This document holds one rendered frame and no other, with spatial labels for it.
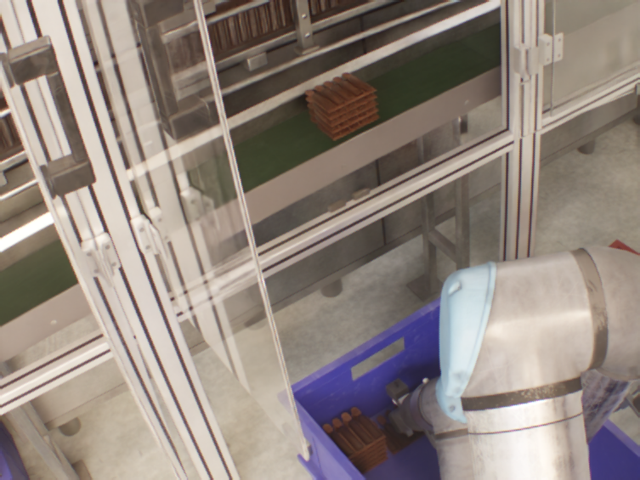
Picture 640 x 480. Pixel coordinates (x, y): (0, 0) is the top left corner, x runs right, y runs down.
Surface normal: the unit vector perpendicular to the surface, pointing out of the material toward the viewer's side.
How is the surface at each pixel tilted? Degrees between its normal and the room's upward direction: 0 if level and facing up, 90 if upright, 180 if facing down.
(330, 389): 90
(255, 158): 2
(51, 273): 2
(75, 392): 90
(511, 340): 45
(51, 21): 90
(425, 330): 90
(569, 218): 0
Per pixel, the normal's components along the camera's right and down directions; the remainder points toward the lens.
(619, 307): 0.15, -0.11
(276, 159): -0.15, -0.72
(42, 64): 0.40, 0.58
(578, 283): -0.09, -0.55
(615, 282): 0.11, -0.45
